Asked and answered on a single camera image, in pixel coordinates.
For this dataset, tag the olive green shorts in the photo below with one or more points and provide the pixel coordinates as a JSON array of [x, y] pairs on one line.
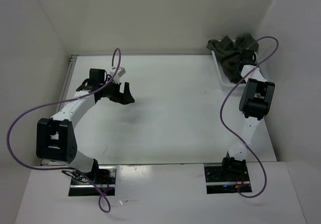
[[229, 53]]

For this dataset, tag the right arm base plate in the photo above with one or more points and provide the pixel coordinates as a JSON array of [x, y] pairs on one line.
[[219, 183]]

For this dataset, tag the white plastic basket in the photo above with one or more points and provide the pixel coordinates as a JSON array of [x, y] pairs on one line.
[[220, 70]]

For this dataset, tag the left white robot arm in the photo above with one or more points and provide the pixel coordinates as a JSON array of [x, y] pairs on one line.
[[56, 140]]

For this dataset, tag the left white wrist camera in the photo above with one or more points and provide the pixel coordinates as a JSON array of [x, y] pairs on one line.
[[117, 73]]

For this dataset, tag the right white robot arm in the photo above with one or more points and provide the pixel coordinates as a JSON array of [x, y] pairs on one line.
[[255, 104]]

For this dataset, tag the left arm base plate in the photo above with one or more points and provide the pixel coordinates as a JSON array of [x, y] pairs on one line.
[[79, 186]]

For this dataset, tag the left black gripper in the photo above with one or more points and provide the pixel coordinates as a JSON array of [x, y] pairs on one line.
[[124, 98]]

